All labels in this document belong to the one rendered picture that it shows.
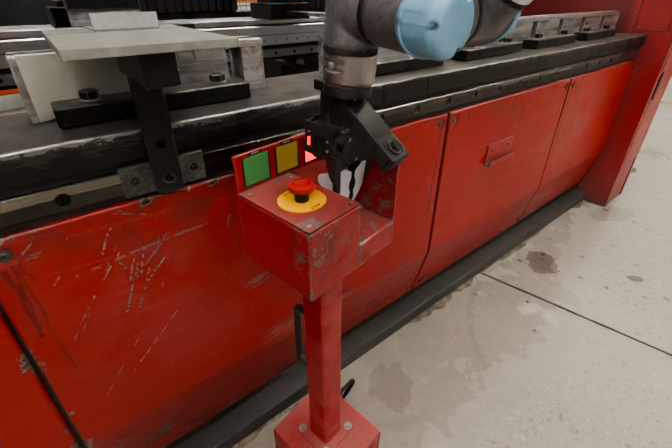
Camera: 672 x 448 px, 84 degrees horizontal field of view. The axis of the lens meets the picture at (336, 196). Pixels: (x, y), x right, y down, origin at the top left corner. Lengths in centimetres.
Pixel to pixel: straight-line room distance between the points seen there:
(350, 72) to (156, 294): 50
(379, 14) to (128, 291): 57
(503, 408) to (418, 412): 25
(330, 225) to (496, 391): 95
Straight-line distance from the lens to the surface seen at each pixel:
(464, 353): 140
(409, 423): 122
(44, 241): 66
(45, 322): 73
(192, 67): 74
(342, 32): 51
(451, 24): 43
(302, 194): 52
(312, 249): 49
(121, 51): 46
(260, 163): 58
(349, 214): 52
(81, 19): 73
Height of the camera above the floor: 105
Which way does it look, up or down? 29 degrees down
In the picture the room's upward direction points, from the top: straight up
